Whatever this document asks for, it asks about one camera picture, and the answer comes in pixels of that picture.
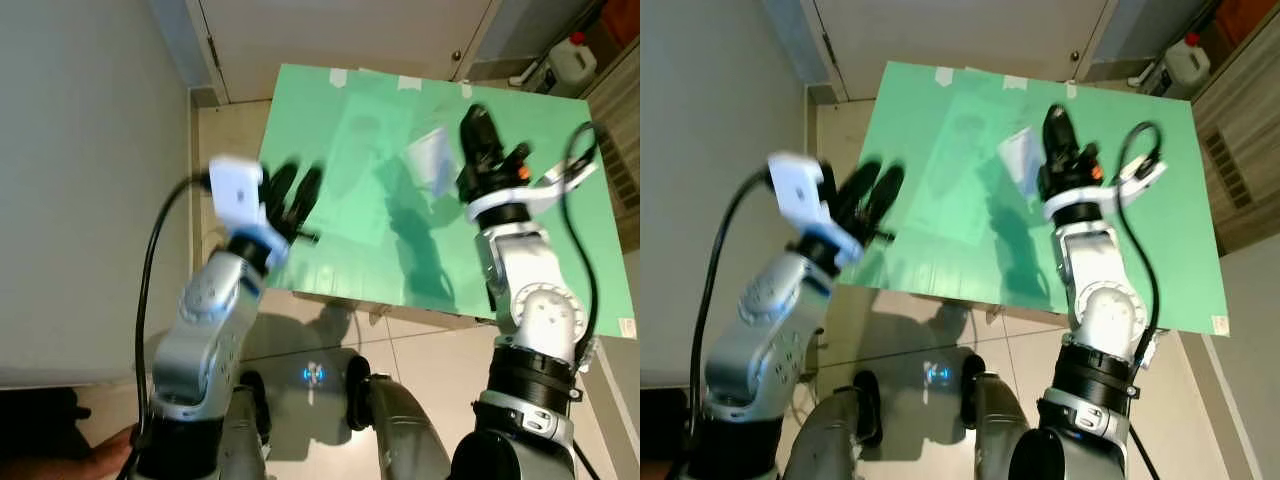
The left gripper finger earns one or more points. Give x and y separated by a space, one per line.
282 185
307 195
888 195
860 188

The white translucent key tag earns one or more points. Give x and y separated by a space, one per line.
430 160
1020 160

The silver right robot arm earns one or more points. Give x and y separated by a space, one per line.
540 320
1100 310

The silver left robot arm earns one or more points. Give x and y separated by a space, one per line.
760 340
200 340

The green table cover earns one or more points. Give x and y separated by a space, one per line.
380 250
960 250

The white plastic jug red cap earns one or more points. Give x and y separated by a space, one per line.
572 62
1185 62

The wooden cabinet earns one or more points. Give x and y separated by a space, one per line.
1240 130
620 130

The white door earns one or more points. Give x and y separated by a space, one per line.
340 30
960 30

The grey left robot leg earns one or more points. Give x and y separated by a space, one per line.
840 430
250 420

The grey robot leg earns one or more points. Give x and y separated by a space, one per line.
250 420
840 430
400 430
1000 430

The small white label sticker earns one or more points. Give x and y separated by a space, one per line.
628 326
1219 323

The grey right robot leg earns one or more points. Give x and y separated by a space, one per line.
1000 430
400 430

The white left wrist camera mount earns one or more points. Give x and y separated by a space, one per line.
235 190
800 185

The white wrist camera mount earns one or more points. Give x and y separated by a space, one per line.
235 190
545 185
1135 175
800 185

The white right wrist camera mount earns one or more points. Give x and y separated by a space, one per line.
545 185
1135 175

